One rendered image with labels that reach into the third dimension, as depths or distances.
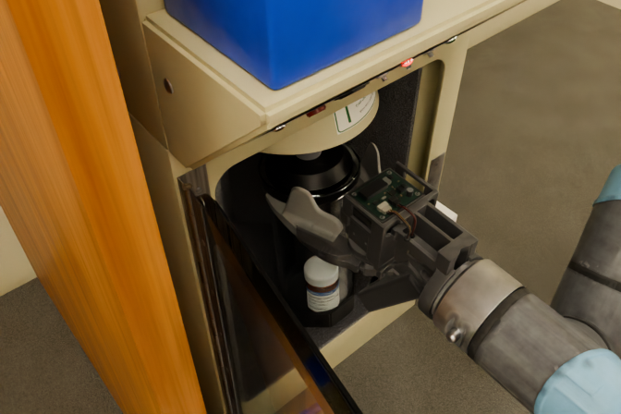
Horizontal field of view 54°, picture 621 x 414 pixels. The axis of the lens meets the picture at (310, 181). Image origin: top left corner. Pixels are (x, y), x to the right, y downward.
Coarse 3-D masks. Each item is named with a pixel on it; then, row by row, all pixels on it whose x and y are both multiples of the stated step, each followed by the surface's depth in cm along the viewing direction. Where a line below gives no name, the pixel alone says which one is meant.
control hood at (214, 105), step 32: (448, 0) 34; (480, 0) 34; (512, 0) 35; (160, 32) 32; (192, 32) 32; (416, 32) 32; (448, 32) 33; (160, 64) 34; (192, 64) 30; (224, 64) 30; (352, 64) 30; (384, 64) 31; (160, 96) 36; (192, 96) 32; (224, 96) 29; (256, 96) 28; (288, 96) 28; (320, 96) 29; (192, 128) 34; (224, 128) 31; (256, 128) 29; (192, 160) 37
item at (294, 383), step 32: (224, 224) 38; (224, 256) 39; (224, 288) 43; (256, 288) 35; (224, 320) 48; (256, 320) 37; (288, 320) 33; (256, 352) 41; (288, 352) 33; (256, 384) 46; (288, 384) 36; (320, 384) 30
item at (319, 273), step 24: (264, 168) 63; (288, 192) 60; (312, 192) 60; (336, 192) 60; (336, 216) 64; (288, 240) 66; (288, 264) 69; (312, 264) 67; (288, 288) 72; (312, 288) 70; (336, 288) 71
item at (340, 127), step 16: (368, 96) 57; (336, 112) 54; (352, 112) 55; (368, 112) 57; (304, 128) 53; (320, 128) 54; (336, 128) 54; (352, 128) 55; (288, 144) 54; (304, 144) 54; (320, 144) 54; (336, 144) 55
